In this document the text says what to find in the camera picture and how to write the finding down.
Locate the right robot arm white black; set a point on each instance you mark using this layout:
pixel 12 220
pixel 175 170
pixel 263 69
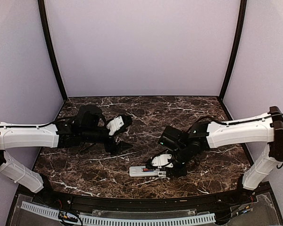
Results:
pixel 208 133

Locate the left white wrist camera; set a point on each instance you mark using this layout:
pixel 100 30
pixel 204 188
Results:
pixel 118 124

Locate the black front rail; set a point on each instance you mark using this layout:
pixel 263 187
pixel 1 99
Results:
pixel 219 202

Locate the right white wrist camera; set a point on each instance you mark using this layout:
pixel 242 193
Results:
pixel 160 161

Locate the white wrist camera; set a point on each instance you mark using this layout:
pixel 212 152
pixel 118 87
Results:
pixel 118 124
pixel 160 161

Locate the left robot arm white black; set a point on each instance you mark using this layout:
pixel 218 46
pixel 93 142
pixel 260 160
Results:
pixel 88 126

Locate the black frame post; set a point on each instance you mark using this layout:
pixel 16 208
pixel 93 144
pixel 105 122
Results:
pixel 50 48
pixel 234 50

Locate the white slotted cable duct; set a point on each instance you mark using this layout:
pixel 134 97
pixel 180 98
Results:
pixel 85 220

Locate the left black frame post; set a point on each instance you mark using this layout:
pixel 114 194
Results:
pixel 50 48

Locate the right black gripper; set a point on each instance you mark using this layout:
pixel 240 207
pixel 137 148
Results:
pixel 182 171

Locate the right black frame post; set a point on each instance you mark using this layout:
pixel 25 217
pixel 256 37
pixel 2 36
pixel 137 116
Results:
pixel 234 50

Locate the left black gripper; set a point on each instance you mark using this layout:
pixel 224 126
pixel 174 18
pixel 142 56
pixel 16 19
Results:
pixel 117 148

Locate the white remote control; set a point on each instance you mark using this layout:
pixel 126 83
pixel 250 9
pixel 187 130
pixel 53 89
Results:
pixel 138 172

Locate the white battery cover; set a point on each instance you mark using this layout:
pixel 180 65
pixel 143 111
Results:
pixel 162 174

